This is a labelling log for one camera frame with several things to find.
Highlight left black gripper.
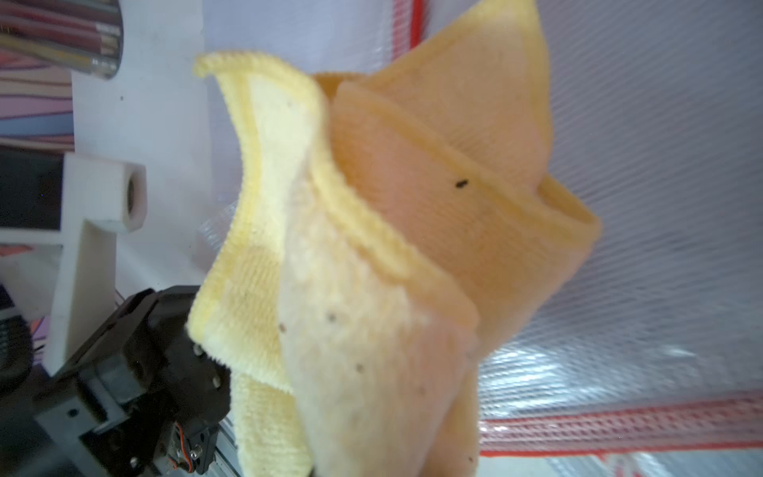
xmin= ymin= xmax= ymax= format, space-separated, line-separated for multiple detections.
xmin=0 ymin=153 xmax=234 ymax=477

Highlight yellow microfiber cloth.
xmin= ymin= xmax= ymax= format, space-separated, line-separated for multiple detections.
xmin=187 ymin=1 xmax=601 ymax=476

